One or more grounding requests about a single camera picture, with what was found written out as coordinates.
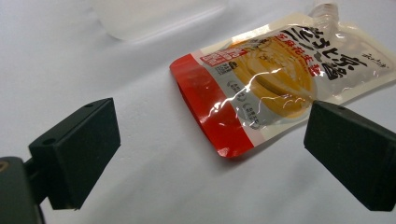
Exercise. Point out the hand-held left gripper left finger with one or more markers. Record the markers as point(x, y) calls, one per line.
point(77, 149)

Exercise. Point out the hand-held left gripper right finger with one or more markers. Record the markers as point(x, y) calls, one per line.
point(351, 146)

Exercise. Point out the sesame sauce pouch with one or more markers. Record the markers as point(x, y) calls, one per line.
point(264, 81)

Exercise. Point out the clear plastic container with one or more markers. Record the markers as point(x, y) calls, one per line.
point(146, 18)

